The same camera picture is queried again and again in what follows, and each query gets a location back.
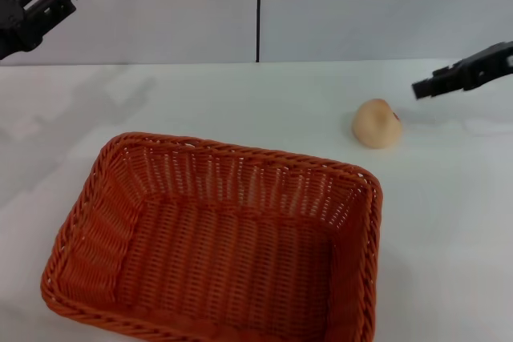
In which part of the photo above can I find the orange woven plastic basket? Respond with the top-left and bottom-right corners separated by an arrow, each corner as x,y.
39,131 -> 385,342

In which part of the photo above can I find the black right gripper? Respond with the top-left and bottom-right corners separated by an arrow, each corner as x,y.
411,40 -> 513,101

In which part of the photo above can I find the beige peach-shaped bun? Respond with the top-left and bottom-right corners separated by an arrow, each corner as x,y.
352,98 -> 403,150

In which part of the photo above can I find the black vertical wall strip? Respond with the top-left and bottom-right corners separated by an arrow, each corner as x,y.
255,0 -> 262,63

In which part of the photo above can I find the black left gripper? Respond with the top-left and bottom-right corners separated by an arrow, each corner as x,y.
0,0 -> 92,61

